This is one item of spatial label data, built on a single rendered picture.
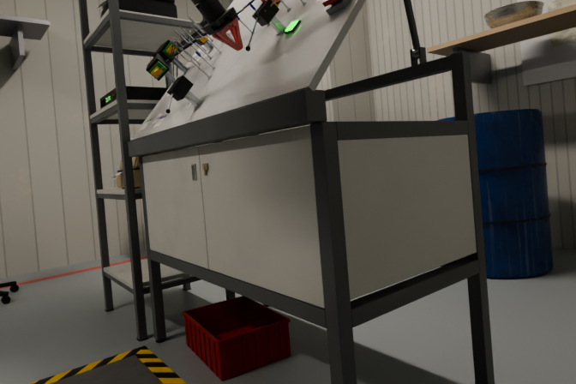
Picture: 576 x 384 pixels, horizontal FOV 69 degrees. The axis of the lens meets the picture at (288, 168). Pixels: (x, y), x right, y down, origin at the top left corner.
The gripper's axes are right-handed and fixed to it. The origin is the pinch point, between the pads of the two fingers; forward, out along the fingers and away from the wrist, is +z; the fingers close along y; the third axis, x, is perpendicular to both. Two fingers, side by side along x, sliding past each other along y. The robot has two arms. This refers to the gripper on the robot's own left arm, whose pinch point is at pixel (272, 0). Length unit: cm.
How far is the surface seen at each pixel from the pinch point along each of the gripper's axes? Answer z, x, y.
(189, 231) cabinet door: 58, 46, 29
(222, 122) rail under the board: 23.0, 29.4, -2.8
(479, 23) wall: 70, -224, 98
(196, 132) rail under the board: 25.3, 32.6, 12.8
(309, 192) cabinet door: 39, 29, -33
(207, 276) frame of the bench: 69, 50, 16
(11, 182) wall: 47, 109, 289
